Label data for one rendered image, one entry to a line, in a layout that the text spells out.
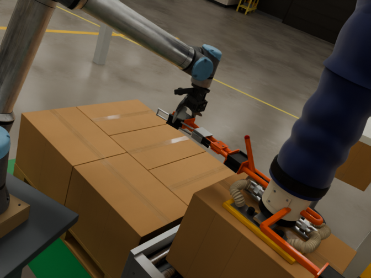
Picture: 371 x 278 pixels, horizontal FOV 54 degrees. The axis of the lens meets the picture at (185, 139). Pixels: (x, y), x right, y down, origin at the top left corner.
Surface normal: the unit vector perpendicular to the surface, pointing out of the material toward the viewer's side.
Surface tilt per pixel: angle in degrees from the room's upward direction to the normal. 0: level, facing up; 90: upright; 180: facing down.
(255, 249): 90
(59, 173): 90
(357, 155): 90
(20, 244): 0
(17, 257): 0
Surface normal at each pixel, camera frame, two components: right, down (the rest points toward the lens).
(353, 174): -0.36, 0.34
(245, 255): -0.63, 0.18
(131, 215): 0.32, -0.83
